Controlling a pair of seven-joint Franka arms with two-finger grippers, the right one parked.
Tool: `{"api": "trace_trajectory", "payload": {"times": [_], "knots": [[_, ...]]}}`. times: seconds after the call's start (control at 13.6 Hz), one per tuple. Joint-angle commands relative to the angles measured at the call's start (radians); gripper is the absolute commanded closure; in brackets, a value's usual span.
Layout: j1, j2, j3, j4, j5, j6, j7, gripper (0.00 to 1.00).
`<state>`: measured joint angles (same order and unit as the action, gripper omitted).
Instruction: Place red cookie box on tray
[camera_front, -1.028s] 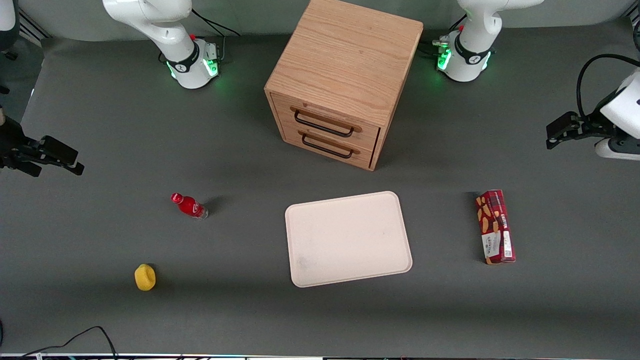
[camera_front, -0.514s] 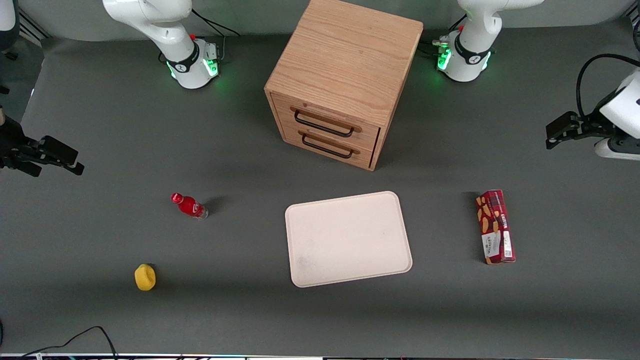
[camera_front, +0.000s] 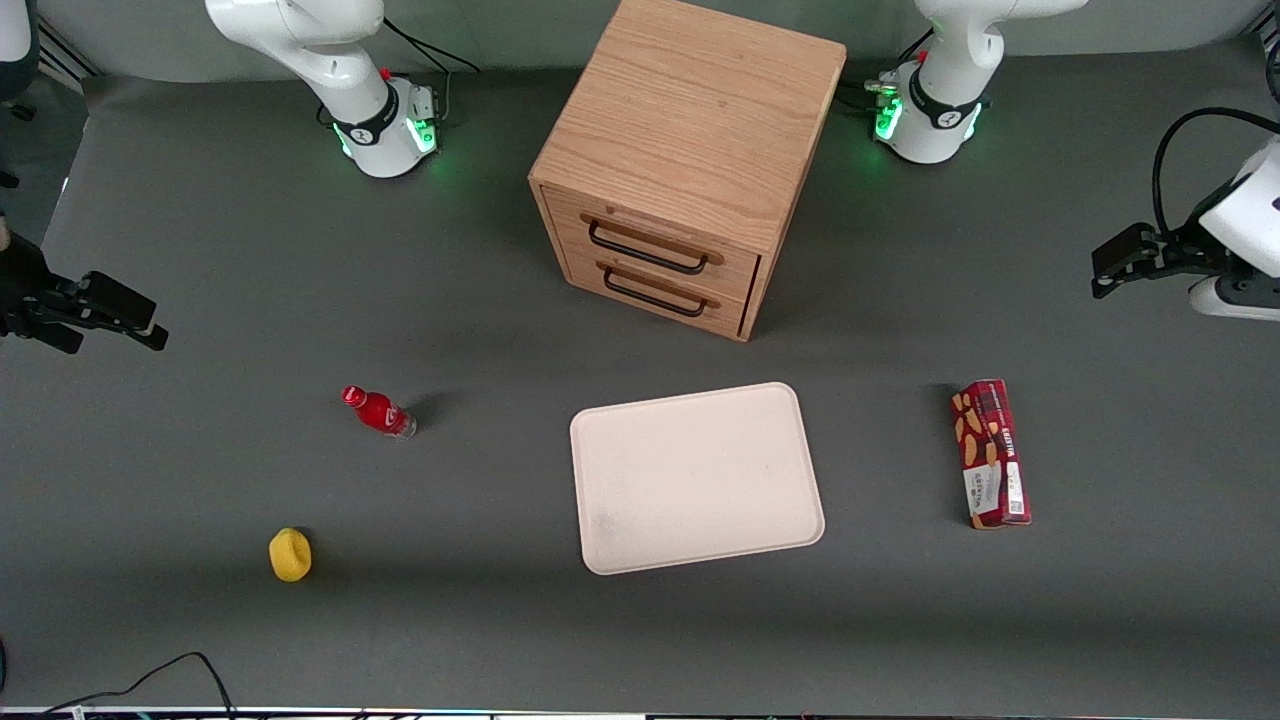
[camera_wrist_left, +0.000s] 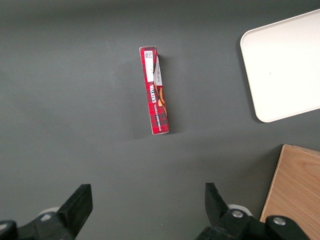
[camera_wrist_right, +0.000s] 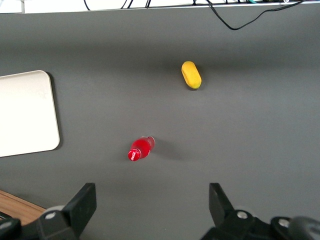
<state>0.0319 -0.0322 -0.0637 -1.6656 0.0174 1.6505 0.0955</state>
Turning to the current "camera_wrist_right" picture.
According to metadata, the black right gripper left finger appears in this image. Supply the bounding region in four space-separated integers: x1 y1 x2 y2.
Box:
36 182 97 240

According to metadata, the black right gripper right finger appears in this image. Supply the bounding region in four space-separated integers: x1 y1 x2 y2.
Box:
199 182 271 240

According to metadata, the beige rectangular tray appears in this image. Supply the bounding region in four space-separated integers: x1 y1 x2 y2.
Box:
0 69 61 158

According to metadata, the wooden drawer cabinet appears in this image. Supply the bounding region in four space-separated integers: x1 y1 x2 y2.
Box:
0 189 47 226

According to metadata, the red soda bottle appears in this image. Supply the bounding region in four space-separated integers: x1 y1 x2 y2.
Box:
127 135 156 163

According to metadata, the yellow sponge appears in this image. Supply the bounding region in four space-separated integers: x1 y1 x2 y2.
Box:
181 60 203 90

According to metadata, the black cable on table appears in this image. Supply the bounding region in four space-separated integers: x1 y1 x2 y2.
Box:
206 0 306 31

